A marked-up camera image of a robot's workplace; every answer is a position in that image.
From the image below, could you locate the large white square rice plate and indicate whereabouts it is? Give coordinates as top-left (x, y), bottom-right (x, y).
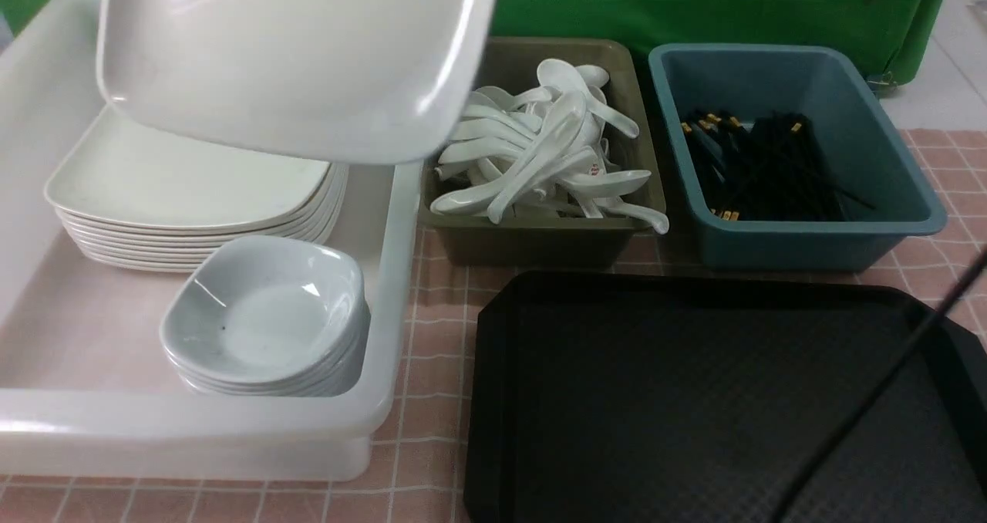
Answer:
top-left (96, 0), bottom-right (497, 165)

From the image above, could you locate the top white plate of stack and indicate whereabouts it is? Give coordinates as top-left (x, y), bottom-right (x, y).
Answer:
top-left (45, 108), bottom-right (330, 230)

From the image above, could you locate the pile of white soup spoons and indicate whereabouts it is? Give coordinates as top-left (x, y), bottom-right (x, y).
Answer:
top-left (429, 58), bottom-right (670, 235)

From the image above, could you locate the olive green spoon bin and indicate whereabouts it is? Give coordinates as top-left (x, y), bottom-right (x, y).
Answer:
top-left (419, 37), bottom-right (665, 268)

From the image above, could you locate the black plastic serving tray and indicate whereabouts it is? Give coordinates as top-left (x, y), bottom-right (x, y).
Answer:
top-left (464, 272), bottom-right (986, 522)

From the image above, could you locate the top small white dish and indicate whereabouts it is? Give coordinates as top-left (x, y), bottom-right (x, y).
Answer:
top-left (159, 235), bottom-right (369, 386)

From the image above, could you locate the pink checkered tablecloth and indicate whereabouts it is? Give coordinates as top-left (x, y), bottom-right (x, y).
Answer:
top-left (2, 129), bottom-right (985, 522)

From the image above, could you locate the stack of small white dishes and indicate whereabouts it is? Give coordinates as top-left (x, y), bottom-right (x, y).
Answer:
top-left (160, 299), bottom-right (370, 396)

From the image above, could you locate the pile of black chopsticks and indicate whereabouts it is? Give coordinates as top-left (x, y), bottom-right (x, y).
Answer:
top-left (679, 110), bottom-right (877, 223)

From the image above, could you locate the teal blue chopstick bin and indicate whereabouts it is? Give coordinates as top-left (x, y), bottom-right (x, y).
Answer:
top-left (648, 42), bottom-right (947, 272)

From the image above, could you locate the large translucent white plastic bin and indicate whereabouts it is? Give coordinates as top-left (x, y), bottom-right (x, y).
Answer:
top-left (1, 0), bottom-right (422, 481)

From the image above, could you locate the stack of white square plates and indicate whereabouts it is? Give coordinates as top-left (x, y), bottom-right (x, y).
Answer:
top-left (54, 165), bottom-right (350, 274)

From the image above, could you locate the green backdrop cloth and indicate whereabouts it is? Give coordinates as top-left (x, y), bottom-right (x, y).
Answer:
top-left (0, 0), bottom-right (957, 87)

